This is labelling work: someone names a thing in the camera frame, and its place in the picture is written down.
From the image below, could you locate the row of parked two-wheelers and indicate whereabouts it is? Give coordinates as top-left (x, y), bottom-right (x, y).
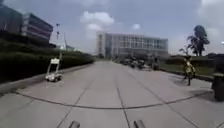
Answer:
top-left (119, 55), bottom-right (161, 71)

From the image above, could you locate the pale multi-storey building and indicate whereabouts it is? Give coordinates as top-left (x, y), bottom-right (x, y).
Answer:
top-left (95, 31), bottom-right (170, 60)

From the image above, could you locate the grey concrete slab pavement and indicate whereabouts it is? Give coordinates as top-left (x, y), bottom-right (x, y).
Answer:
top-left (0, 59), bottom-right (224, 128)

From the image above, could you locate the small white wheeled robot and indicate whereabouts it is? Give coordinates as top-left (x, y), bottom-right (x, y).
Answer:
top-left (44, 57), bottom-right (64, 83)

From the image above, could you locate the lamp pole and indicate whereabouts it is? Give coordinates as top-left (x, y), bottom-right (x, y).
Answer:
top-left (55, 22), bottom-right (61, 42)

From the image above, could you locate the robot's own part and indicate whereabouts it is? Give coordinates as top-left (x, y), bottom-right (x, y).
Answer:
top-left (68, 120), bottom-right (81, 128)
top-left (133, 119), bottom-right (147, 128)

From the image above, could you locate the person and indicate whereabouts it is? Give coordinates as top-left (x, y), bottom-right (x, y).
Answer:
top-left (182, 55), bottom-right (197, 87)

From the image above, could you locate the grass strip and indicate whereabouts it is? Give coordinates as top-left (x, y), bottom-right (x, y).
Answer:
top-left (159, 62), bottom-right (217, 77)

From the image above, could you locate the dark green hedge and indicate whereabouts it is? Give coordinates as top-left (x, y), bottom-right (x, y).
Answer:
top-left (0, 39), bottom-right (96, 84)

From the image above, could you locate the tall dark tree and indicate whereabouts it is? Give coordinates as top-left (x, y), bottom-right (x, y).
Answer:
top-left (186, 24), bottom-right (211, 57)

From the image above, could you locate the dark glass building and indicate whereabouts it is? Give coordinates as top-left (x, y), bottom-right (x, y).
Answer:
top-left (0, 4), bottom-right (55, 48)

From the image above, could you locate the dark bin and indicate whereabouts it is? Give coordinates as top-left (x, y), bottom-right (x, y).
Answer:
top-left (211, 72), bottom-right (224, 102)

